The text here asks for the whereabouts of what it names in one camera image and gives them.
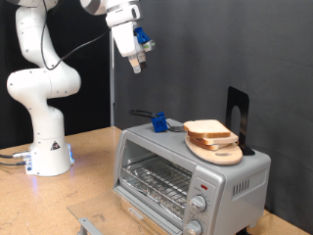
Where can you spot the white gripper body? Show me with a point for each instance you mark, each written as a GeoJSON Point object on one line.
{"type": "Point", "coordinates": [125, 39]}

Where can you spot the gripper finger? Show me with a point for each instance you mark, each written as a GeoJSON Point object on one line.
{"type": "Point", "coordinates": [143, 60]}
{"type": "Point", "coordinates": [135, 64]}

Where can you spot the metal spatula with blue block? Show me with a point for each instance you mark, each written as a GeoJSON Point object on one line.
{"type": "Point", "coordinates": [159, 122]}

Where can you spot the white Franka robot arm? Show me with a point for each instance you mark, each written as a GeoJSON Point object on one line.
{"type": "Point", "coordinates": [45, 147]}

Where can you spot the silver oven knob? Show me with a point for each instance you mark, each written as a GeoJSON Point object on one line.
{"type": "Point", "coordinates": [194, 227]}
{"type": "Point", "coordinates": [198, 203]}

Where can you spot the silver toaster oven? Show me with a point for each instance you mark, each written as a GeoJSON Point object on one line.
{"type": "Point", "coordinates": [234, 202]}

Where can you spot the vertical metal pole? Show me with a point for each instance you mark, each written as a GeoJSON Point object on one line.
{"type": "Point", "coordinates": [112, 91]}

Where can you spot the black backdrop curtain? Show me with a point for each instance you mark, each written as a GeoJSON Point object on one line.
{"type": "Point", "coordinates": [91, 98]}

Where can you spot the dark grey backdrop panel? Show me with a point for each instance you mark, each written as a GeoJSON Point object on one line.
{"type": "Point", "coordinates": [212, 49]}

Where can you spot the black metal bookend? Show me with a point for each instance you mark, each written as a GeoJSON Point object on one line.
{"type": "Point", "coordinates": [243, 104]}

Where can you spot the round wooden cutting board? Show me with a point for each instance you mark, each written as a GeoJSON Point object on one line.
{"type": "Point", "coordinates": [221, 158]}

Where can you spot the aluminium foil liner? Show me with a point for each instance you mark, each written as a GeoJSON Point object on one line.
{"type": "Point", "coordinates": [146, 194]}

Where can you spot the wrist camera with green sticker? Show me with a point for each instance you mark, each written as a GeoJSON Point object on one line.
{"type": "Point", "coordinates": [149, 46]}

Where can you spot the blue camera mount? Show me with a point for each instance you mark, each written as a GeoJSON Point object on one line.
{"type": "Point", "coordinates": [142, 35]}

